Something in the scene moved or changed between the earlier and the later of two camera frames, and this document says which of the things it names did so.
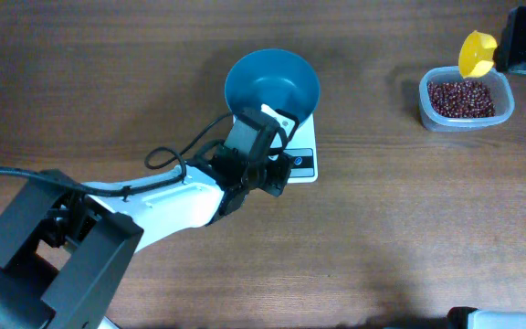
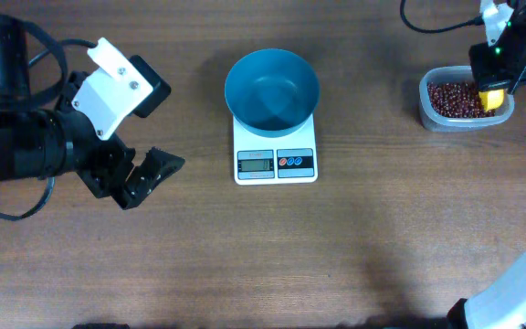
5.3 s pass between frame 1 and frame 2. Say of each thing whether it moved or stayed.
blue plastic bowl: stayed
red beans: stayed
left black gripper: moved
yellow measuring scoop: moved
